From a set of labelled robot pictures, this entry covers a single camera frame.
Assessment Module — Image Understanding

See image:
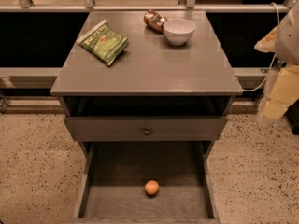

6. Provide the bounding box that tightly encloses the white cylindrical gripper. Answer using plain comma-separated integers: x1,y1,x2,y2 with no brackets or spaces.
254,26,299,122

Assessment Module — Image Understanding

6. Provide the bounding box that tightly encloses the orange fruit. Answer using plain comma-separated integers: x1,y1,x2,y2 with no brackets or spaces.
144,180,160,196

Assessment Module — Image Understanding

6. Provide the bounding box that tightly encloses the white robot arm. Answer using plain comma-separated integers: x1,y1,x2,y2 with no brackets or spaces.
254,2,299,120

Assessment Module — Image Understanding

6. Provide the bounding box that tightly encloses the grey wooden drawer cabinet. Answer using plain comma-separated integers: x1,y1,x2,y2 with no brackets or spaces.
50,10,244,224

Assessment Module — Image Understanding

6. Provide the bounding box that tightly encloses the round brass drawer knob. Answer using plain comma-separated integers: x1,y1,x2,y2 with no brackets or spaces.
143,128,151,136

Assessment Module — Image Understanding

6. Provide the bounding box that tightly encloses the white ceramic bowl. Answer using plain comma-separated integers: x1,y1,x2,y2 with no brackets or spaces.
164,19,196,45

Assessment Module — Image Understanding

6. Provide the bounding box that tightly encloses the brown foil snack packet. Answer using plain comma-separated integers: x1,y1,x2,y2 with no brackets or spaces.
144,10,167,33

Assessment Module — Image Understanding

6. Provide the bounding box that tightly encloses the green chip bag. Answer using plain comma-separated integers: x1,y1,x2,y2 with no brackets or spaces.
76,20,129,66

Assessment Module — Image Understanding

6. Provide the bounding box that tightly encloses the white cable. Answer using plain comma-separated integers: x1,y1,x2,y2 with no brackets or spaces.
242,2,281,93

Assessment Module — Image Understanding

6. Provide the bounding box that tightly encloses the metal railing frame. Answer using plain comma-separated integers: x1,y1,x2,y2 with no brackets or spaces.
0,0,299,90

